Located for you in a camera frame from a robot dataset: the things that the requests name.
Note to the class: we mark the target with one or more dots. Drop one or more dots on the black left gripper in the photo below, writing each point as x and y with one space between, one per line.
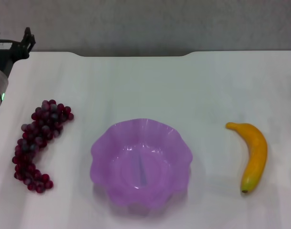
7 55

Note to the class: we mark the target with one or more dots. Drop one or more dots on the dark red grape bunch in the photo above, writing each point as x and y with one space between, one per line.
31 148

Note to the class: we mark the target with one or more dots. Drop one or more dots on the yellow banana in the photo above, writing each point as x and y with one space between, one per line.
254 152

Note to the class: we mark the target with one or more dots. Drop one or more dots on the purple scalloped plastic bowl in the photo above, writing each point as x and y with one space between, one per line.
140 167

